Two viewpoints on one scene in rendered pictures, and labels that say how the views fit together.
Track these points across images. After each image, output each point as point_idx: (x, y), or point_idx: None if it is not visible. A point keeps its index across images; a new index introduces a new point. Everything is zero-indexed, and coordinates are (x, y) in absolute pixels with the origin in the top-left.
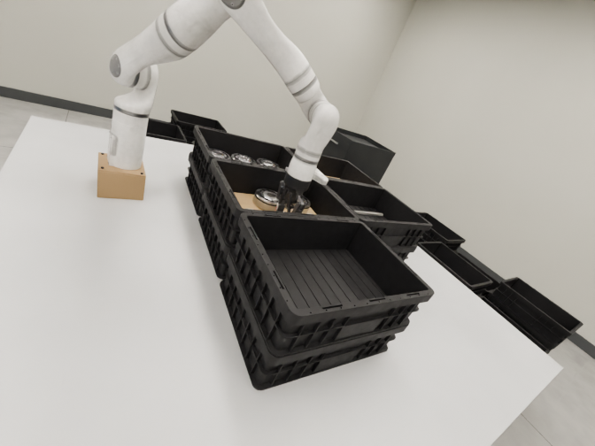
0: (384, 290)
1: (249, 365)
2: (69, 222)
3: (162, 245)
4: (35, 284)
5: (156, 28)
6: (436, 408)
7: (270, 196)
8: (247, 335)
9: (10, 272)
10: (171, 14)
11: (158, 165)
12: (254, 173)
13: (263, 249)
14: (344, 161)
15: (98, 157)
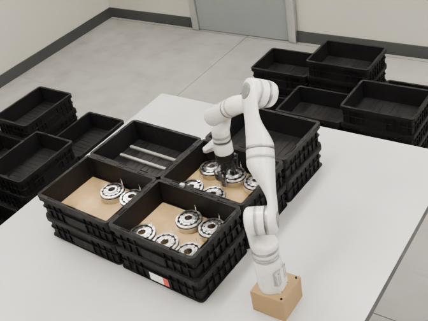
0: (235, 133)
1: (316, 169)
2: (334, 274)
3: (295, 239)
4: (369, 238)
5: (274, 158)
6: None
7: (216, 191)
8: (312, 166)
9: (376, 248)
10: (272, 141)
11: None
12: None
13: (299, 141)
14: (43, 195)
15: (288, 293)
